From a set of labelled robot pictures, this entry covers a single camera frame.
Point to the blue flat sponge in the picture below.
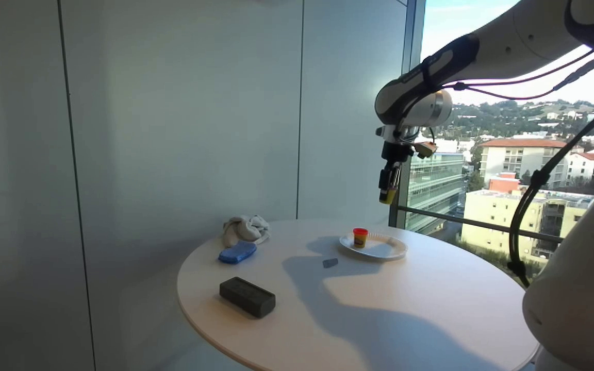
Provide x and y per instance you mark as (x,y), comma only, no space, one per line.
(238,252)

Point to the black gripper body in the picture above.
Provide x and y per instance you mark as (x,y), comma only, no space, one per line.
(394,156)

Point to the yellow purple lid bottle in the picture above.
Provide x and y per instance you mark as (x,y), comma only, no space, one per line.
(388,197)

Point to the white crumpled cloth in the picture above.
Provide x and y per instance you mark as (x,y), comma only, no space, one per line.
(243,228)

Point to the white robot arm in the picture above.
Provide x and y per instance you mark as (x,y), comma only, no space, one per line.
(559,303)

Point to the small grey flat piece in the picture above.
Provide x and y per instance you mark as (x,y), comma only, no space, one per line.
(330,263)

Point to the white round plate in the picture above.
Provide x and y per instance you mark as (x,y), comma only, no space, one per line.
(376,249)

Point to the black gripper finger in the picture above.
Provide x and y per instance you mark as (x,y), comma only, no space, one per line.
(394,185)
(383,180)

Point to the black rectangular block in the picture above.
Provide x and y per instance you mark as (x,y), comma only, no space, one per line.
(251,299)

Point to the gold wrist camera mount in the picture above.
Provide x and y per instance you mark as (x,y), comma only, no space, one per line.
(424,149)

